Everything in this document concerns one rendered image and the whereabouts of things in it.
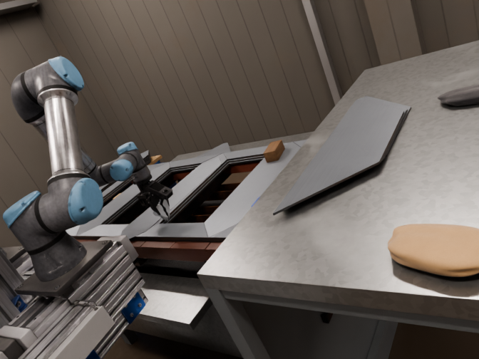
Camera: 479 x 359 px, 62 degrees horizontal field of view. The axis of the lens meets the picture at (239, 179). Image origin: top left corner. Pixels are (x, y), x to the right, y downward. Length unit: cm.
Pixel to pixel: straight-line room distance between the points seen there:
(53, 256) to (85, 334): 24
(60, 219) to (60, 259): 14
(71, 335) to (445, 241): 90
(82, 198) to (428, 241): 84
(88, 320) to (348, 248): 72
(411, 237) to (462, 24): 306
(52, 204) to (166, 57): 354
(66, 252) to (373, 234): 86
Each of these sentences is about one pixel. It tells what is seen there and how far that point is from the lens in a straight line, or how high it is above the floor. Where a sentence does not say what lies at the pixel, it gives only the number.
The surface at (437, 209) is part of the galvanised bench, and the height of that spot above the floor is 105.
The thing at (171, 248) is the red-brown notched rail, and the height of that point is 83.
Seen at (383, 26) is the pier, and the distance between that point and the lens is 337.
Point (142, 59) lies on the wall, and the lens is 478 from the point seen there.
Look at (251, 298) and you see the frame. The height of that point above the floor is 99.
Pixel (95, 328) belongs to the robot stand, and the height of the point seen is 92.
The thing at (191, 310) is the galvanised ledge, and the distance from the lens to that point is 143.
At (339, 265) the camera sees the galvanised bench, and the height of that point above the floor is 105.
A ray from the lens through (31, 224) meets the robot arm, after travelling 122.
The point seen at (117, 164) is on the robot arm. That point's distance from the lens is 150.
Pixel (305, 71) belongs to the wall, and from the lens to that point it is 390.
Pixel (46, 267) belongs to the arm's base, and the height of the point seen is 108.
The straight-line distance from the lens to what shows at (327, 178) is 95.
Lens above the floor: 149
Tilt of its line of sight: 22 degrees down
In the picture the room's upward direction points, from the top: 24 degrees counter-clockwise
